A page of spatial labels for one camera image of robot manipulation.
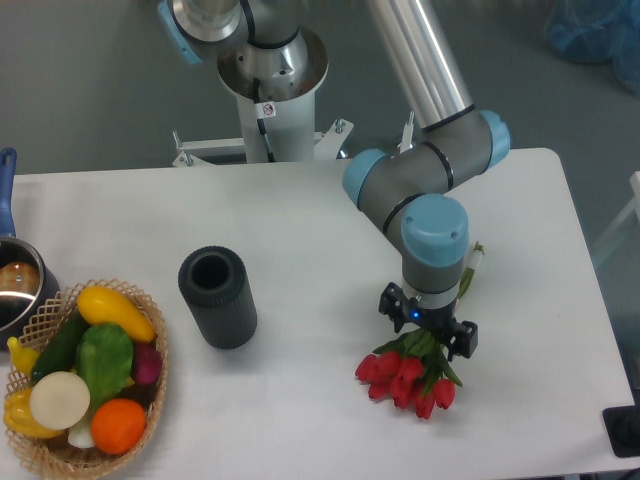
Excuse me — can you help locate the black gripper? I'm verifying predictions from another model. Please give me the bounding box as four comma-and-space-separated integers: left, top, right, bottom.
378, 282, 478, 362

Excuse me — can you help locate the red tulip bouquet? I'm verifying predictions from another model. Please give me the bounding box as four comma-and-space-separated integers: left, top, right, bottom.
355, 242, 485, 420

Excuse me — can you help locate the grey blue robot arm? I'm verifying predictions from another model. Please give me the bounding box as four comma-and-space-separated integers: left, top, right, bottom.
158, 1, 510, 358

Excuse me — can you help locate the black device at edge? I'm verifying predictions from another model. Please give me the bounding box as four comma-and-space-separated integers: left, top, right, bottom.
602, 405, 639, 458

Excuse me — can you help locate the dark grey ribbed vase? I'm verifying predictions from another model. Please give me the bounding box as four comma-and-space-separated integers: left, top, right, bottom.
178, 246, 257, 350

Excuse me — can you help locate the purple red onion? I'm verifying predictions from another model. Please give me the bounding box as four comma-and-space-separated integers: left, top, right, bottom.
131, 343, 162, 385

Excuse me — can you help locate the green lettuce leaf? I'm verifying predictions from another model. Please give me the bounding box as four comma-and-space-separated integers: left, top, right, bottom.
76, 323, 133, 415

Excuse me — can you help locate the orange fruit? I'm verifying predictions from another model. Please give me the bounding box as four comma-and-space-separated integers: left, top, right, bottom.
90, 398, 146, 455

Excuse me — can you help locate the yellow squash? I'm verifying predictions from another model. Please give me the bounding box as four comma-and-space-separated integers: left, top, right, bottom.
76, 285, 156, 343

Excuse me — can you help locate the blue plastic bag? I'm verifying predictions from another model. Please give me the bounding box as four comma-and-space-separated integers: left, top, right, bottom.
544, 1, 639, 94

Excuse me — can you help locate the green cucumber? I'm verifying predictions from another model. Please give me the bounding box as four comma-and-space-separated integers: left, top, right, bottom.
30, 310, 90, 384

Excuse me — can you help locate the white round radish slice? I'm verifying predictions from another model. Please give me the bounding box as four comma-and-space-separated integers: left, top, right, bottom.
29, 371, 90, 430

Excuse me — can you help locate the woven wicker basket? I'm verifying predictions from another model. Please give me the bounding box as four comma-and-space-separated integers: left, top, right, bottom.
4, 280, 169, 479

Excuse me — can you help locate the yellow bell pepper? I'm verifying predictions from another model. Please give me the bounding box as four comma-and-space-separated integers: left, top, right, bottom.
4, 388, 64, 439

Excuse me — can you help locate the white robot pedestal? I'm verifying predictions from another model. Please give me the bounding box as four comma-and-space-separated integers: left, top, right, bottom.
173, 27, 354, 167

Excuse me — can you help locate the white frame at right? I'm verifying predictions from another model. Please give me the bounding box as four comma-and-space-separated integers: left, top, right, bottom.
591, 171, 639, 268

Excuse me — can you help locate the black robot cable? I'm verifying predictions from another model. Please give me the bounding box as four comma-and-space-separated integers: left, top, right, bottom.
251, 78, 277, 164

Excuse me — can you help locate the blue handled saucepan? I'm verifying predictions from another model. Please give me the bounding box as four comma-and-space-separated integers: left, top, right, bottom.
1, 148, 59, 352

